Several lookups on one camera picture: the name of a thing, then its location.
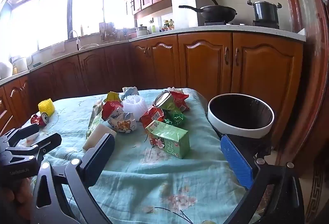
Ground green foil wrapper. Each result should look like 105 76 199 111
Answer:
163 109 187 128

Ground white kettle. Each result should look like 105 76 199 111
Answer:
12 55 29 72

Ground dish rack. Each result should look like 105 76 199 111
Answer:
99 22 120 40

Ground person's left hand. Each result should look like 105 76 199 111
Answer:
0 177 34 224

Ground white kitchen countertop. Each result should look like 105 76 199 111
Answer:
0 24 306 87

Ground kitchen faucet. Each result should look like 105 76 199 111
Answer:
69 30 81 51

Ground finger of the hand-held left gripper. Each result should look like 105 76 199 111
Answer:
5 133 62 163
0 124 40 148

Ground group of condiment bottles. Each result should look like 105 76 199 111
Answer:
161 19 175 31

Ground gas stove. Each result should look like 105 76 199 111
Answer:
204 21 280 29

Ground cartoon fox snack bag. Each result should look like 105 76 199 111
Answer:
107 111 138 134

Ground wooden glass door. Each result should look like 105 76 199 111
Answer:
274 0 329 214

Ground green can with silver lid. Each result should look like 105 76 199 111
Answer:
153 91 175 111

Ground kitchen window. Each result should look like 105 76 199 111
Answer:
0 0 134 60

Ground wooden lower kitchen cabinets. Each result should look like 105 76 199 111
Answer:
0 32 304 142

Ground black cooking pot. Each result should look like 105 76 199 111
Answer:
247 0 282 24

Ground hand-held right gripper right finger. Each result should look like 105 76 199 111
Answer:
220 134 305 224

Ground white foam fruit net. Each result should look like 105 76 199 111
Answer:
123 95 147 121

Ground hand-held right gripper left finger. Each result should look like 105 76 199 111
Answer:
31 133 116 224

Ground crushed red can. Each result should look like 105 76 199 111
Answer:
30 113 50 127

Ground black wok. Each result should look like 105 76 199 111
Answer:
178 0 237 22

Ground white lidded pot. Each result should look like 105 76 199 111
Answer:
136 24 149 37

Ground floral light blue tablecloth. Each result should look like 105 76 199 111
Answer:
15 87 260 224

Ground yellow crumpled packet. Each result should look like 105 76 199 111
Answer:
106 91 121 103

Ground yellow foam fruit net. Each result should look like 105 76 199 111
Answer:
38 98 56 115

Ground green juice carton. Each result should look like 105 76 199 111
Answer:
145 120 191 160

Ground white rimmed black trash bin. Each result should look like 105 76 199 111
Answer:
207 93 275 163

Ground red and white snack packet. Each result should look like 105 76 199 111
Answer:
101 100 124 121

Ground green snack bag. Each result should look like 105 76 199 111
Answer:
86 99 104 138

